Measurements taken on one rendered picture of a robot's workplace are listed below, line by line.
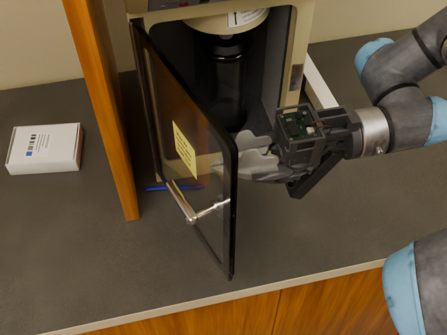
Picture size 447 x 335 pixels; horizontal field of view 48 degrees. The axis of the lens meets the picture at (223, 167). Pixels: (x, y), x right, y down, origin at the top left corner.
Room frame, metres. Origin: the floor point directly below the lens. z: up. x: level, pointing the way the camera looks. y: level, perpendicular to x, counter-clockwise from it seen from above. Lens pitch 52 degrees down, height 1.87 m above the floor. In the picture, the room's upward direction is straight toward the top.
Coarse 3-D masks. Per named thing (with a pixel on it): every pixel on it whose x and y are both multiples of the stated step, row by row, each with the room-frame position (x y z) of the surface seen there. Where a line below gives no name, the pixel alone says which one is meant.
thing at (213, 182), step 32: (160, 64) 0.58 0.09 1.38; (160, 96) 0.59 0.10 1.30; (192, 96) 0.50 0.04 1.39; (160, 128) 0.61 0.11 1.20; (192, 128) 0.49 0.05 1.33; (160, 160) 0.64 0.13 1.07; (224, 160) 0.41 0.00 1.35; (192, 192) 0.51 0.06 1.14; (224, 192) 0.41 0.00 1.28; (224, 224) 0.41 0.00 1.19; (224, 256) 0.41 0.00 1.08
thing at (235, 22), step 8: (264, 8) 0.78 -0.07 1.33; (208, 16) 0.74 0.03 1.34; (216, 16) 0.74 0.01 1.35; (224, 16) 0.74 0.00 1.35; (232, 16) 0.74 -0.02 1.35; (240, 16) 0.74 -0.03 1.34; (248, 16) 0.75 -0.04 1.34; (256, 16) 0.76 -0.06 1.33; (264, 16) 0.77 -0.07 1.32; (192, 24) 0.75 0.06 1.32; (200, 24) 0.74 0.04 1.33; (208, 24) 0.74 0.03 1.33; (216, 24) 0.73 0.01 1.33; (224, 24) 0.73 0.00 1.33; (232, 24) 0.73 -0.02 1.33; (240, 24) 0.74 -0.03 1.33; (248, 24) 0.74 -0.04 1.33; (256, 24) 0.75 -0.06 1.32; (208, 32) 0.73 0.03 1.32; (216, 32) 0.73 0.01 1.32; (224, 32) 0.73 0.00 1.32; (232, 32) 0.73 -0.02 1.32; (240, 32) 0.73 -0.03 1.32
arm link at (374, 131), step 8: (360, 112) 0.52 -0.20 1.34; (368, 112) 0.52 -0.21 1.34; (376, 112) 0.52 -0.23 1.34; (368, 120) 0.50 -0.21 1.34; (376, 120) 0.50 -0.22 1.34; (384, 120) 0.50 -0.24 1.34; (360, 128) 0.49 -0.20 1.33; (368, 128) 0.49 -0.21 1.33; (376, 128) 0.49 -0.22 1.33; (384, 128) 0.49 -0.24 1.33; (368, 136) 0.48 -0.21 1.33; (376, 136) 0.48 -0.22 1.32; (384, 136) 0.48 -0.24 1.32; (368, 144) 0.47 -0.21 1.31; (376, 144) 0.48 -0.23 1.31; (384, 144) 0.48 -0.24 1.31; (368, 152) 0.47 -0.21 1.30; (376, 152) 0.47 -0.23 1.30; (384, 152) 0.48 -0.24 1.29
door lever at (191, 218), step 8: (168, 184) 0.48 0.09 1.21; (176, 192) 0.46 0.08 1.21; (176, 200) 0.45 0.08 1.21; (184, 200) 0.45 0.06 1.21; (184, 208) 0.43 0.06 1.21; (208, 208) 0.43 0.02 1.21; (216, 208) 0.43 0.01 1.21; (184, 216) 0.42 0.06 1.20; (192, 216) 0.42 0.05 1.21; (200, 216) 0.42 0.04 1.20; (192, 224) 0.41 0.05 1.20
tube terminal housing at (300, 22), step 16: (240, 0) 0.72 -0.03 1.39; (256, 0) 0.73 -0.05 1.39; (272, 0) 0.73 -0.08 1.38; (288, 0) 0.74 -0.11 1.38; (304, 0) 0.74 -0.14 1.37; (128, 16) 0.68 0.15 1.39; (144, 16) 0.68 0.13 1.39; (160, 16) 0.69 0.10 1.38; (176, 16) 0.69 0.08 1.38; (192, 16) 0.70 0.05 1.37; (304, 16) 0.75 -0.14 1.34; (304, 32) 0.75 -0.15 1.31; (288, 48) 0.77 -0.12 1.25; (304, 48) 0.75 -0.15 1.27; (288, 64) 0.77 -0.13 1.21; (304, 64) 0.75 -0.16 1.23; (288, 80) 0.74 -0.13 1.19; (288, 96) 0.74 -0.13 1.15; (288, 112) 0.74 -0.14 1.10
